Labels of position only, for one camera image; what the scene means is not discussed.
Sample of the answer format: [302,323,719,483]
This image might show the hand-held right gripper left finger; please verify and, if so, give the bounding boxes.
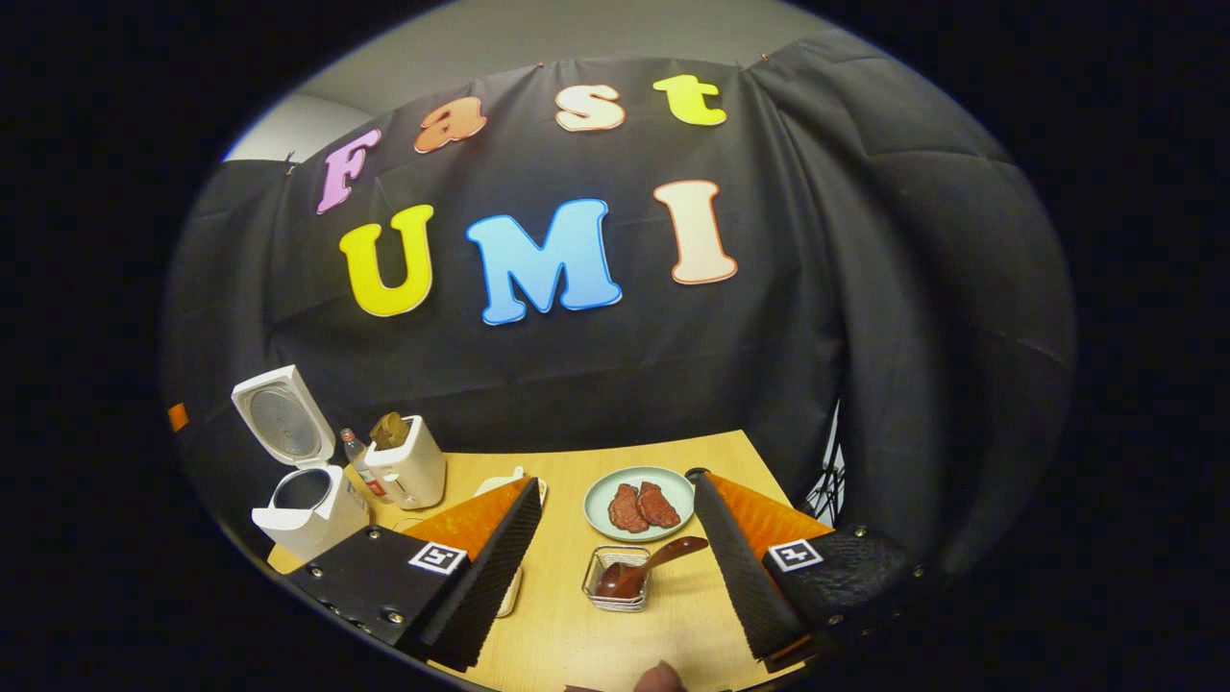
[288,476,545,673]

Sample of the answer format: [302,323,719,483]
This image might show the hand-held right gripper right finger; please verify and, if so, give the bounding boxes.
[684,467,948,674]

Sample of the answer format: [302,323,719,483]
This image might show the metal wire chopstick holder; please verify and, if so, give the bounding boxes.
[582,545,653,613]

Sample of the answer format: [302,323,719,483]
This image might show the brown wooden spoon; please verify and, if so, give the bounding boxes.
[596,536,710,601]

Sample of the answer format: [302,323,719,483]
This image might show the white rice cooker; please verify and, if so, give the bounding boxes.
[231,365,372,564]

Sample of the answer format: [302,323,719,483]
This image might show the divided white bean dish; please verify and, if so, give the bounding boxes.
[474,466,549,507]

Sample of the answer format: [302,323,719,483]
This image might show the red meat slice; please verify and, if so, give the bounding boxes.
[638,481,683,529]
[608,483,652,534]

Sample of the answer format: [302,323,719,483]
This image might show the black stand legs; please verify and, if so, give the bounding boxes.
[805,461,848,526]

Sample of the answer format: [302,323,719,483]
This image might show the pale green plate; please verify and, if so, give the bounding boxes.
[583,466,697,543]

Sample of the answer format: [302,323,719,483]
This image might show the white toaster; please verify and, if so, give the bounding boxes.
[363,415,448,510]

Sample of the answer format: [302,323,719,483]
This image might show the clear plastic water bottle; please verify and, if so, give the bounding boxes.
[339,429,393,507]

